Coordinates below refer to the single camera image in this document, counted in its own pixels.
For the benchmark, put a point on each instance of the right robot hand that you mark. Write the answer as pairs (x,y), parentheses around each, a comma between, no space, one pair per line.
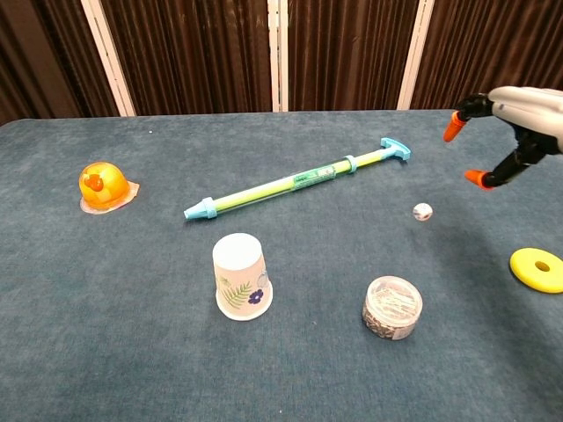
(528,118)

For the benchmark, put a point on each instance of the small white die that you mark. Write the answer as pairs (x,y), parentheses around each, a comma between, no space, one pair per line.
(422,212)

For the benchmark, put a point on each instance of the clear paper clip jar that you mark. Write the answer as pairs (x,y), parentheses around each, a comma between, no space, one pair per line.
(392,307)

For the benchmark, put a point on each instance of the blue green water pump toy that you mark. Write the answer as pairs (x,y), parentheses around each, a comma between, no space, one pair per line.
(281,185)

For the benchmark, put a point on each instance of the floral white paper cup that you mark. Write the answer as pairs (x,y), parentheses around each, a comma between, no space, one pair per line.
(241,277)

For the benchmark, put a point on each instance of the dark brown pleated curtain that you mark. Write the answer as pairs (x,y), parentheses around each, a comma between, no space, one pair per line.
(198,53)

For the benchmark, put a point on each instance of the orange jelly cup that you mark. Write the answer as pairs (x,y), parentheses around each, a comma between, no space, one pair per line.
(103,186)

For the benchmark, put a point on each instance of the white screen frame post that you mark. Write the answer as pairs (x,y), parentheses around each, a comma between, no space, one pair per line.
(278,55)
(415,55)
(107,57)

